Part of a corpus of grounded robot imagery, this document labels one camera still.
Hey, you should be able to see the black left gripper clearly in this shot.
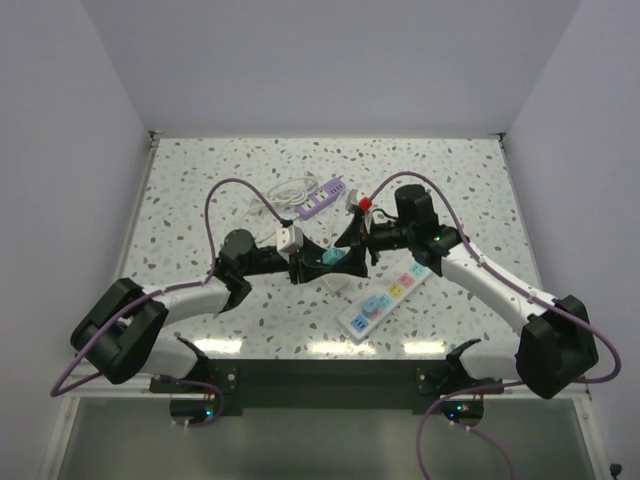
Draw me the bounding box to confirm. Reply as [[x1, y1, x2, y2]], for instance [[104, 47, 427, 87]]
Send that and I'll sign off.
[[240, 234, 334, 285]]

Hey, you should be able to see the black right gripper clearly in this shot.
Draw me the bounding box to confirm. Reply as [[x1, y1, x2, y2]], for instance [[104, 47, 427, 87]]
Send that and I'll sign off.
[[331, 213, 415, 279]]

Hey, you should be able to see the teal plug adapter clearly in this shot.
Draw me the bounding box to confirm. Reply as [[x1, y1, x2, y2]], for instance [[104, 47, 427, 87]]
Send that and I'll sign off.
[[321, 247, 346, 266]]

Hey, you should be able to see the white charger block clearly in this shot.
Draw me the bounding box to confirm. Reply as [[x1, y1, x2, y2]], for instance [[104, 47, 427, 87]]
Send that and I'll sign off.
[[322, 274, 349, 296]]

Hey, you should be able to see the light blue plug adapter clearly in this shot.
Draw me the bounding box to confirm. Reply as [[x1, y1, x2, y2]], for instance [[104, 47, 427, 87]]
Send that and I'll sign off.
[[361, 295, 387, 318]]

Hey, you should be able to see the white multicolour power strip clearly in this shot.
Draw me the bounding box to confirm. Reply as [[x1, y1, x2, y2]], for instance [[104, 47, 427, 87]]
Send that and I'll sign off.
[[336, 256, 433, 344]]

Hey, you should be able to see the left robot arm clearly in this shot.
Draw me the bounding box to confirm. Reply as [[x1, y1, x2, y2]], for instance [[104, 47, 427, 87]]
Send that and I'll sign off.
[[70, 229, 368, 392]]

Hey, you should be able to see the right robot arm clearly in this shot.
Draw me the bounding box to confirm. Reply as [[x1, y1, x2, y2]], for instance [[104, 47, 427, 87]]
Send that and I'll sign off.
[[336, 185, 599, 399]]

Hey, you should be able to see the purple power strip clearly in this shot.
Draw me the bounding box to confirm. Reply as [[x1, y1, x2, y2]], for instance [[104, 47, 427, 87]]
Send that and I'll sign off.
[[295, 177, 346, 221]]

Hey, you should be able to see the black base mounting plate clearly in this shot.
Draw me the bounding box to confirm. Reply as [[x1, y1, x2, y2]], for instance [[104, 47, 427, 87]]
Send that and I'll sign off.
[[150, 359, 494, 417]]

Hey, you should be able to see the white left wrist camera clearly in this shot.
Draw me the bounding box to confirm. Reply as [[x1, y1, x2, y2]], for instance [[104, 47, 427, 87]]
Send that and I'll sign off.
[[276, 225, 304, 255]]

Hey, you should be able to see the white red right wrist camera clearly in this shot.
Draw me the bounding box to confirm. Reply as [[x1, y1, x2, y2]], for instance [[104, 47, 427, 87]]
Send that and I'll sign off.
[[346, 189, 373, 233]]

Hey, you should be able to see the white purple strip cable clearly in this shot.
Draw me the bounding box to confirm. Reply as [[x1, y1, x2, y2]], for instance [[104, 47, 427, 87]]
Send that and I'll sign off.
[[242, 172, 341, 251]]

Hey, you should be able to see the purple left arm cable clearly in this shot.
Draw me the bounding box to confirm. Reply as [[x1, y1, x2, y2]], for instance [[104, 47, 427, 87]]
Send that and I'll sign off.
[[49, 178, 291, 399]]

